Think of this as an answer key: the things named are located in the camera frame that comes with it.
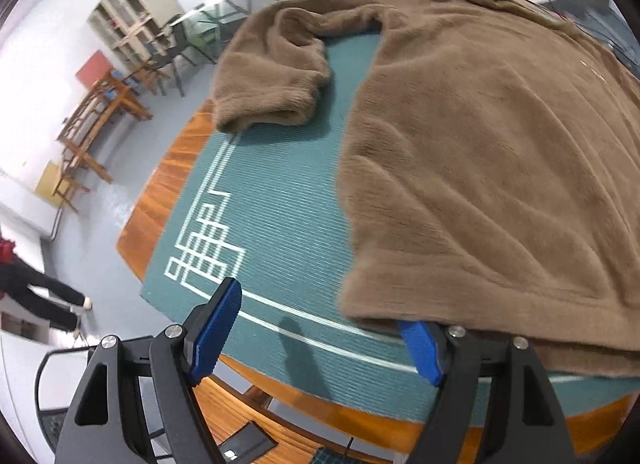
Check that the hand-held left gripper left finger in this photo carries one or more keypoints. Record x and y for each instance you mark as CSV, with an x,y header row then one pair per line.
x,y
215,334

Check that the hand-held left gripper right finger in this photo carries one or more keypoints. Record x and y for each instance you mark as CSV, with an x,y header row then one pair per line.
x,y
422,351

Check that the brown fleece sweater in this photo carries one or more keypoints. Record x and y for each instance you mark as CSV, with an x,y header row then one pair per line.
x,y
475,143

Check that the black flat device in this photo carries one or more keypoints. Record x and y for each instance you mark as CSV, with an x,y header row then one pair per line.
x,y
245,441

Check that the green table mat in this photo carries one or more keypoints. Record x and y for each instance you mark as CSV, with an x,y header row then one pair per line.
x,y
275,183

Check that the small wooden chair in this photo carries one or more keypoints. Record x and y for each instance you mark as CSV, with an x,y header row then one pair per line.
x,y
70,189

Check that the yellow board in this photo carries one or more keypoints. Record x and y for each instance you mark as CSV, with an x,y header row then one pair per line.
x,y
47,183

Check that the wooden bench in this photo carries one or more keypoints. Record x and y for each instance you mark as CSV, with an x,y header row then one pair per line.
x,y
95,118

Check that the blue chair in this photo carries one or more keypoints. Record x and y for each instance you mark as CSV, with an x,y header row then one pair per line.
x,y
120,81

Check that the black metal chair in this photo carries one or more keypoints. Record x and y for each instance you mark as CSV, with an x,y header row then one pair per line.
x,y
175,48

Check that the red board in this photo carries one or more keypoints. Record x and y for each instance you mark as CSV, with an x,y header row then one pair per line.
x,y
92,68

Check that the glass top table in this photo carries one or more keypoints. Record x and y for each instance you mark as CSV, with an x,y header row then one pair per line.
x,y
220,8

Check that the beige storage cabinet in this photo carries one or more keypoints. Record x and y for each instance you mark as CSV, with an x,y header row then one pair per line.
x,y
135,13

